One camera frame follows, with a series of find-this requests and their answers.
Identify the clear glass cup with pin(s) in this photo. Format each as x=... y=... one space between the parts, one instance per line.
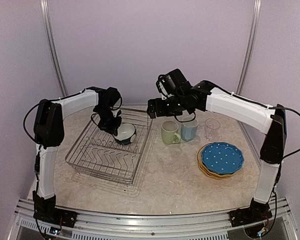
x=211 y=128

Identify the left aluminium frame post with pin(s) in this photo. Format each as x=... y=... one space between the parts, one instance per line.
x=44 y=5

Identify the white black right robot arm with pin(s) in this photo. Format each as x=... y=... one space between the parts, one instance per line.
x=178 y=95

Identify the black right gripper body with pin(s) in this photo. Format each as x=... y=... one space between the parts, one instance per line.
x=175 y=107

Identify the aluminium frame post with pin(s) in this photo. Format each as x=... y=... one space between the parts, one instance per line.
x=250 y=45
x=44 y=5

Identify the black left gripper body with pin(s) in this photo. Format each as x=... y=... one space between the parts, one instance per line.
x=108 y=122

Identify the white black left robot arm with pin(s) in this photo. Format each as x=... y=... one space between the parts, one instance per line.
x=49 y=133

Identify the blue plate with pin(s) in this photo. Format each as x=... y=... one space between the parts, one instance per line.
x=222 y=158

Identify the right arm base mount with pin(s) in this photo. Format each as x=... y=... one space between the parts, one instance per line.
x=245 y=216

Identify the yellow polka dot plate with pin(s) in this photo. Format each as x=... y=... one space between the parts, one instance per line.
x=216 y=177

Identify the front aluminium rail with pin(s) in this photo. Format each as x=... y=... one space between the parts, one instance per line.
x=93 y=225

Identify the light green mug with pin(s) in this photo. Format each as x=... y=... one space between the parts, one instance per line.
x=169 y=133

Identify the right aluminium frame post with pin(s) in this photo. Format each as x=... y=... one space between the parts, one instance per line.
x=250 y=45

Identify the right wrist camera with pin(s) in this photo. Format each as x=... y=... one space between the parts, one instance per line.
x=163 y=86

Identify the teal and white bowl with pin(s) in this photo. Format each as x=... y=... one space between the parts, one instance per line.
x=126 y=134

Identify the light blue faceted cup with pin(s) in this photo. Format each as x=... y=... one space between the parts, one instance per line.
x=189 y=128

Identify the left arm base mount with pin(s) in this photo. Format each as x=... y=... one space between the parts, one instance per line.
x=60 y=217

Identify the steel wire dish rack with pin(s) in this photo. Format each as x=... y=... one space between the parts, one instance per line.
x=96 y=153

